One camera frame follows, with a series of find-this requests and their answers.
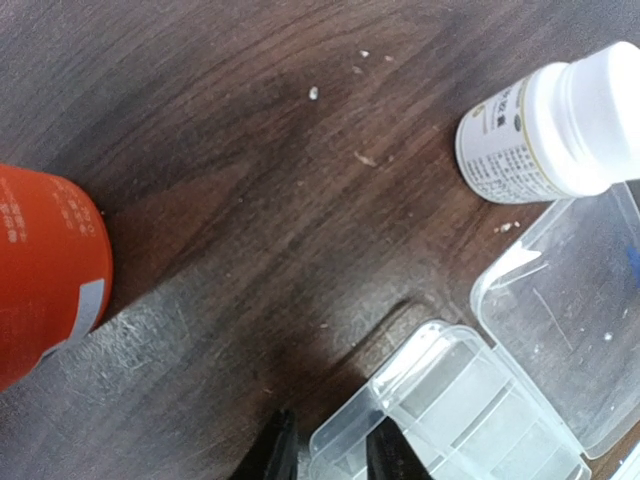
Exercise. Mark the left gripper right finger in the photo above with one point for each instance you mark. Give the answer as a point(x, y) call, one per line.
point(389, 455)

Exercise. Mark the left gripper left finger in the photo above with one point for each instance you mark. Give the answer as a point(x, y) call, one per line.
point(274, 453)

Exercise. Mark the clear plastic pill organizer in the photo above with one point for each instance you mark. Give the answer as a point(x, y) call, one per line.
point(547, 381)

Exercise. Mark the small white bottle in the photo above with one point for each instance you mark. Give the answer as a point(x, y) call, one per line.
point(568, 130)

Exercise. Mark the orange pill bottle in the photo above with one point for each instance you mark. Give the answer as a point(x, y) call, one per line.
point(56, 268)

